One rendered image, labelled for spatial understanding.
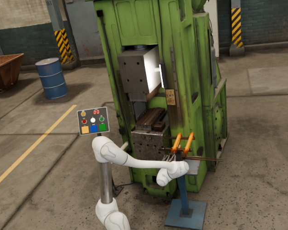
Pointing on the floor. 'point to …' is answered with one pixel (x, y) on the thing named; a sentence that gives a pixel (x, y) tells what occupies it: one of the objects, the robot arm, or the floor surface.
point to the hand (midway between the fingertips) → (172, 154)
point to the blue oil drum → (52, 78)
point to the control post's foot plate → (117, 190)
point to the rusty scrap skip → (4, 72)
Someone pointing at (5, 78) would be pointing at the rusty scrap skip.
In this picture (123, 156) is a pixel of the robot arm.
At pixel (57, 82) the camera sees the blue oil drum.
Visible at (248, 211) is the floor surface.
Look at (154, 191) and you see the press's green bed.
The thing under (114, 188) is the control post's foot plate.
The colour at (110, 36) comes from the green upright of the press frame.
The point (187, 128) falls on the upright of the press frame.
